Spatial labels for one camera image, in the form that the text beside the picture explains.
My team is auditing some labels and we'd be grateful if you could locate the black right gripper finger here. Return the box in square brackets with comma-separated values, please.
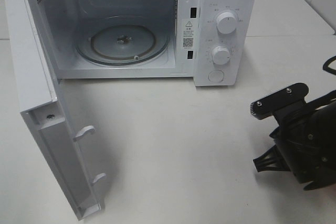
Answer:
[253, 145, 291, 172]

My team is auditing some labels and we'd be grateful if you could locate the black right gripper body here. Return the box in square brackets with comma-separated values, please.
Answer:
[271, 95, 335, 190]

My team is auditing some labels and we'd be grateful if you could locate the round white door button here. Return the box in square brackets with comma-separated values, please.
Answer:
[208, 70, 224, 83]

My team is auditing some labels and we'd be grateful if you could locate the white control knob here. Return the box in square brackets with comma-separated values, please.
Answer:
[212, 46, 231, 65]
[215, 9, 238, 35]

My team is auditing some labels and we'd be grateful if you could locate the white microwave door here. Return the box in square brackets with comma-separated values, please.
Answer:
[5, 0, 105, 220]

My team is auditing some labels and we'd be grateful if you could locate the white microwave oven body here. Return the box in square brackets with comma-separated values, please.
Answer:
[37, 0, 254, 87]

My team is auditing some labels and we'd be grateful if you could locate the white warning label sticker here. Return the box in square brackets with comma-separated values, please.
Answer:
[182, 19, 196, 49]

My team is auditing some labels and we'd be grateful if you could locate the glass microwave turntable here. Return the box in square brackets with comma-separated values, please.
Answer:
[75, 16, 174, 66]

